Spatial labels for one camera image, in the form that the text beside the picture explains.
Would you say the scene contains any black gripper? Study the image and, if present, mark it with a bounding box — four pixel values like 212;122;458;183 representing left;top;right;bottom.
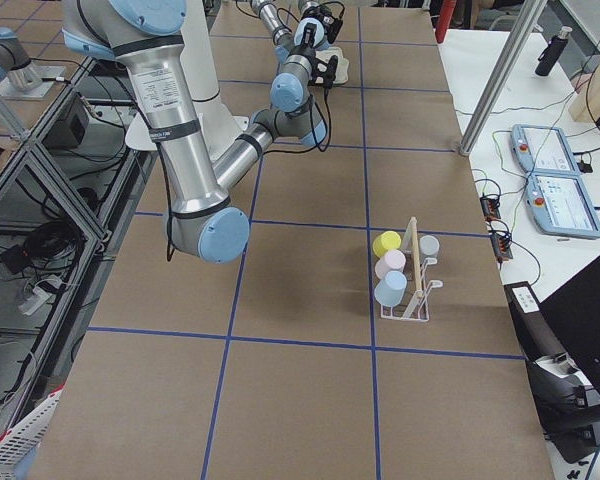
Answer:
312;56;338;90
314;4;344;44

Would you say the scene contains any yellow plastic cup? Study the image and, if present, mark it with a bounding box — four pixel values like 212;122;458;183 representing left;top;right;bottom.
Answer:
372;230;402;258

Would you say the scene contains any pink plastic cup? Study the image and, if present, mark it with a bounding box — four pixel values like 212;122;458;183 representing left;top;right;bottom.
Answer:
374;249;406;279

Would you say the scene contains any grey plastic cup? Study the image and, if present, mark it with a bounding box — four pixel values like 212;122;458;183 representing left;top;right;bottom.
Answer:
419;235;440;263

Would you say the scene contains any blue cup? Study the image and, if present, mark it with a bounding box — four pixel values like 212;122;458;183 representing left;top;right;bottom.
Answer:
374;271;408;307

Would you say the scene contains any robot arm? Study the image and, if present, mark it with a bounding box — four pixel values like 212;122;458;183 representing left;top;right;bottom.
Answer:
248;0;346;50
63;1;342;263

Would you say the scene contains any white plastic tray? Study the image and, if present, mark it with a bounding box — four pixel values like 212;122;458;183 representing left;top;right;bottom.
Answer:
316;46;350;86

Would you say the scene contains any red cylinder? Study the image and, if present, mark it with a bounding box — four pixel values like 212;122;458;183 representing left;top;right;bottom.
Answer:
435;0;457;44

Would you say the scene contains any black water bottle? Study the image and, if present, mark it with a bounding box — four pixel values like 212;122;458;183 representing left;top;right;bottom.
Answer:
534;26;573;77

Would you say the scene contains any upper teach pendant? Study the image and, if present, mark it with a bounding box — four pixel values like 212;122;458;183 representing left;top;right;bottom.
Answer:
511;124;580;175

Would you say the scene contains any teach pendant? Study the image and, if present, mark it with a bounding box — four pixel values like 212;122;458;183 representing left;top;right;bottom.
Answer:
511;124;580;175
525;172;600;240

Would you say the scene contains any lower teach pendant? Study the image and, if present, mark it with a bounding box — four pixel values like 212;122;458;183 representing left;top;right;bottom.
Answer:
525;172;600;240

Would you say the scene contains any black laptop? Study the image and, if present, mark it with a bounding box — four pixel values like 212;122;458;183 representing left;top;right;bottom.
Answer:
504;255;600;463

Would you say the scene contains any black camera cable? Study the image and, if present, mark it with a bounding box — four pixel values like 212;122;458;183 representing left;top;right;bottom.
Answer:
269;44;334;154

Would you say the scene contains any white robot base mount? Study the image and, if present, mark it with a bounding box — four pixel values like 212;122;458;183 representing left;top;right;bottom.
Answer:
126;0;249;151

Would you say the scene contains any aluminium frame post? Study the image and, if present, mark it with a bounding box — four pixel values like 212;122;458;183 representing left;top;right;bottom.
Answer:
458;0;547;157

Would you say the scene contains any white wire cup rack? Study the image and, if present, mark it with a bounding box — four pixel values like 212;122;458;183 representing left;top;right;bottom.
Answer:
380;217;443;323

